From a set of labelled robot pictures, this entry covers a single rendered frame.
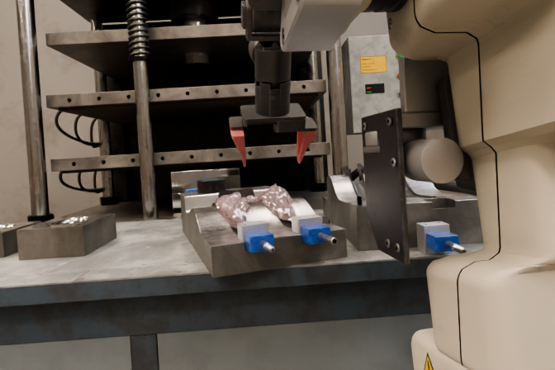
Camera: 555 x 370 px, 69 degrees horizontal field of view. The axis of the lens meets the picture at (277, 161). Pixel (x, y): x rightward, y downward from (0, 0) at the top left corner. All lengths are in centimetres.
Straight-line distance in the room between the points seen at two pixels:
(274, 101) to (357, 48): 116
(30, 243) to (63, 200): 293
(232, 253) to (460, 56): 49
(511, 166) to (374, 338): 57
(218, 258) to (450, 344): 42
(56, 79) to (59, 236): 309
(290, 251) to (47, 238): 58
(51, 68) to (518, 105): 392
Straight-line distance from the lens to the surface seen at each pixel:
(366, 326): 88
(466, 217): 92
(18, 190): 414
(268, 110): 65
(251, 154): 165
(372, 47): 179
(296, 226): 78
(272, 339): 87
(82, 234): 104
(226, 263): 73
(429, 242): 81
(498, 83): 39
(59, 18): 418
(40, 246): 109
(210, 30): 174
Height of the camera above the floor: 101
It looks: 1 degrees down
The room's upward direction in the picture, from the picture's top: 4 degrees counter-clockwise
